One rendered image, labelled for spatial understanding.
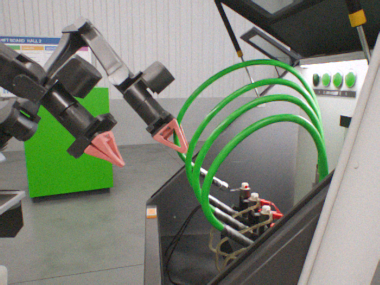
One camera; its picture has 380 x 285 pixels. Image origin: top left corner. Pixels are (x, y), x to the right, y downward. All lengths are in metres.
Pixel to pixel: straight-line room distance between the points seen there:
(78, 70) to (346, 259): 0.54
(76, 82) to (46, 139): 3.34
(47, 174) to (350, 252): 3.81
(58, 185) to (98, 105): 1.04
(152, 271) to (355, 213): 0.49
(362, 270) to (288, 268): 0.14
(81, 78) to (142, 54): 6.67
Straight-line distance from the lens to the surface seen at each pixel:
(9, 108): 1.15
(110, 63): 0.96
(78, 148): 0.68
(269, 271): 0.55
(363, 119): 0.50
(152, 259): 0.84
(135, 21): 7.36
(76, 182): 4.14
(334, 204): 0.51
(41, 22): 7.33
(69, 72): 0.68
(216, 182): 0.83
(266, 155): 1.19
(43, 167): 4.07
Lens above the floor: 1.37
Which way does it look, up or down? 11 degrees down
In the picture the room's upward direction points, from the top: straight up
